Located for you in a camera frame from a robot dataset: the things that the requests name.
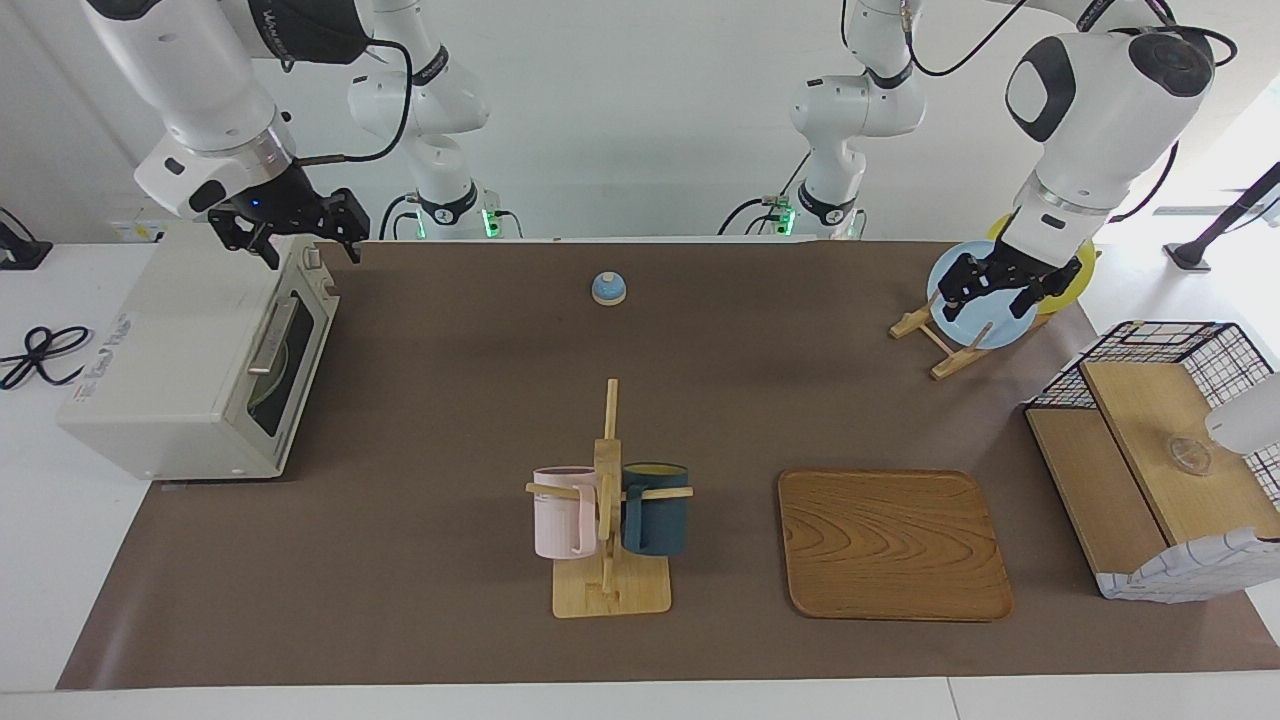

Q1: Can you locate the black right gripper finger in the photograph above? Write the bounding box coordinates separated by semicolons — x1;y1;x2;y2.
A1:
320;188;372;265
210;210;283;271

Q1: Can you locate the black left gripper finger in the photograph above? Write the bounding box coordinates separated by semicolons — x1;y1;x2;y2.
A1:
1010;268;1072;322
936;253;987;324

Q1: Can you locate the glass oven door with handle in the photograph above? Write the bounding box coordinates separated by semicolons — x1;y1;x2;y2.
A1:
232;262;341;447

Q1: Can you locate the white toaster oven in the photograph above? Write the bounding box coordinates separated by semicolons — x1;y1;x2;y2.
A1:
57;232;341;482

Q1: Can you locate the yellow plate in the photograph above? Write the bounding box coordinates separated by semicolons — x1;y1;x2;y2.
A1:
988;213;1099;316

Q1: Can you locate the light blue plate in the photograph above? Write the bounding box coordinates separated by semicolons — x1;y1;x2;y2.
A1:
927;240;1041;351

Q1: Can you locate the wooden plate rack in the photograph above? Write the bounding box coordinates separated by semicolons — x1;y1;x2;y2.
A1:
889;305;1051;382

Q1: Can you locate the brown table mat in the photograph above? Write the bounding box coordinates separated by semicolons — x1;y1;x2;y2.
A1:
57;240;1280;691

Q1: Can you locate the small clear glass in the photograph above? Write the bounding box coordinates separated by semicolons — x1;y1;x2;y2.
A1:
1165;435;1214;477

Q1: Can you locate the black clamp base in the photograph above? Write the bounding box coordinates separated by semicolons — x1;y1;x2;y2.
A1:
0;207;53;271

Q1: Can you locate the white rounded device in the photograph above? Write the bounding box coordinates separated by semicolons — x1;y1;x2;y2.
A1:
1204;373;1280;458

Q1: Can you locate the brown wooden tray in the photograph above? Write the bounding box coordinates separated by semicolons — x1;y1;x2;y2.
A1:
778;469;1015;623

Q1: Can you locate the white checkered cloth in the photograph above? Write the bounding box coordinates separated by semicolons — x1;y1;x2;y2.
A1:
1097;527;1280;603

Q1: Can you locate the pink mug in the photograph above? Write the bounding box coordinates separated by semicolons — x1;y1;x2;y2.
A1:
532;466;599;560

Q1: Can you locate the dark blue mug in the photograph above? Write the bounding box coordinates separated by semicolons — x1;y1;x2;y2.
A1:
620;462;691;557

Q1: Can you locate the wooden mug rack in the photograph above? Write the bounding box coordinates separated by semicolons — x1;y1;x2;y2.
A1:
526;378;694;619

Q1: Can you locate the black base cable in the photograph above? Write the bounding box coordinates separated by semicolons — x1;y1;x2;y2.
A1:
378;193;417;241
717;150;813;237

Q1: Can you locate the black wire basket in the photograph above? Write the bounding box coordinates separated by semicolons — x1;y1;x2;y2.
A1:
1028;320;1278;413

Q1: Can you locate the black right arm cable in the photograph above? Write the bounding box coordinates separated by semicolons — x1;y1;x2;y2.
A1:
288;35;414;167

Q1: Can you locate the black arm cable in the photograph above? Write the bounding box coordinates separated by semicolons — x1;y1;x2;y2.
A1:
900;0;1238;226
288;35;414;167

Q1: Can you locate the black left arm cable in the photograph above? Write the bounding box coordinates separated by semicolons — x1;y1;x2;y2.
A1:
900;0;1238;226

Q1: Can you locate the coiled black cable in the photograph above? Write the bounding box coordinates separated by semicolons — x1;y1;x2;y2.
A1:
0;325;94;391

